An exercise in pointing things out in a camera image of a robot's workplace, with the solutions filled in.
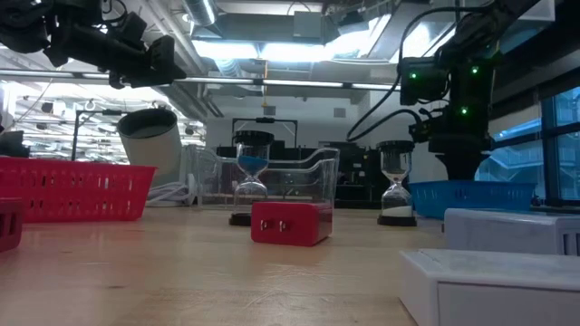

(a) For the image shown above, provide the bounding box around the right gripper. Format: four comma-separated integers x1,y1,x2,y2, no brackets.
428,135,494,182

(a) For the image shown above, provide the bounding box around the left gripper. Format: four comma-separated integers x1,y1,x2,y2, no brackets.
47,22,188,90

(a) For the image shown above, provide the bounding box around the white sand hourglass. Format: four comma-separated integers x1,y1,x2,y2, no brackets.
375,139,418,227

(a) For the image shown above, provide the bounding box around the white power adapter cube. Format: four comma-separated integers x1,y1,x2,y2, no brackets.
443,207,580,257

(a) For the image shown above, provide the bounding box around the blue sand hourglass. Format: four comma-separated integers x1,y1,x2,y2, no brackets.
228,129,276,227

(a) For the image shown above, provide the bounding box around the red power adapter cube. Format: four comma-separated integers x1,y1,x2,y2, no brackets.
250,201,334,248

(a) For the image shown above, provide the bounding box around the blue plastic basket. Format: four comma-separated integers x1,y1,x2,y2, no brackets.
409,180,538,221

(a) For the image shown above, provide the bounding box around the thin black stand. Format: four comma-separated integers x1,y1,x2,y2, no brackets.
71,108,123,162

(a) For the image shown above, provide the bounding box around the black background equipment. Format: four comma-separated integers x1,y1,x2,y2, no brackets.
316,140,384,210

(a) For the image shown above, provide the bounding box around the ceiling light panel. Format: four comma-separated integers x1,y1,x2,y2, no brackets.
192,39,332,62

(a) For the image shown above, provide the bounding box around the white flat card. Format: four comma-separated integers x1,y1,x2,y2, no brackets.
398,247,580,326

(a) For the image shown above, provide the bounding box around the red plastic basket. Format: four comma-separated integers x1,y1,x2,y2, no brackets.
0,156,158,224

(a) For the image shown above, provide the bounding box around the clear plastic bin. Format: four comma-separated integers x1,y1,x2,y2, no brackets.
188,144,341,210

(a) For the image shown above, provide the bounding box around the overhead metal crossbar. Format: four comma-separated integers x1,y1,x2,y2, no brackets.
0,68,402,91

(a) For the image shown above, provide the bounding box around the dark background monitor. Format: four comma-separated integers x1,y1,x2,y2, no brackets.
0,129,31,158

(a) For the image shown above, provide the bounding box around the grey ceiling unit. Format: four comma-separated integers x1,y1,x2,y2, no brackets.
292,11,341,44

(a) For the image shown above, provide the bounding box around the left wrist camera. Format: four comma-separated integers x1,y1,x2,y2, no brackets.
112,11,149,46

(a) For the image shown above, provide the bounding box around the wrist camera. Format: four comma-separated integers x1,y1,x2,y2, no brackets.
409,111,437,142
112,11,149,46

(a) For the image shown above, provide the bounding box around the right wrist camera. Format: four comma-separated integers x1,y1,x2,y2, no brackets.
409,111,437,142

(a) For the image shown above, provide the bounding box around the silver ventilation duct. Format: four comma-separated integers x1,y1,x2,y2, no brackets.
180,0,218,27

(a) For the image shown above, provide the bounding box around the dark window frame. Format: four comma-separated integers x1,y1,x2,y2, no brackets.
538,85,580,207

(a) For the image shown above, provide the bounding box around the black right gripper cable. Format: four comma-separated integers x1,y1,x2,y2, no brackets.
346,6,481,142

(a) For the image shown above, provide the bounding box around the white coiled cable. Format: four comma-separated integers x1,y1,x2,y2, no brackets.
145,174,197,207

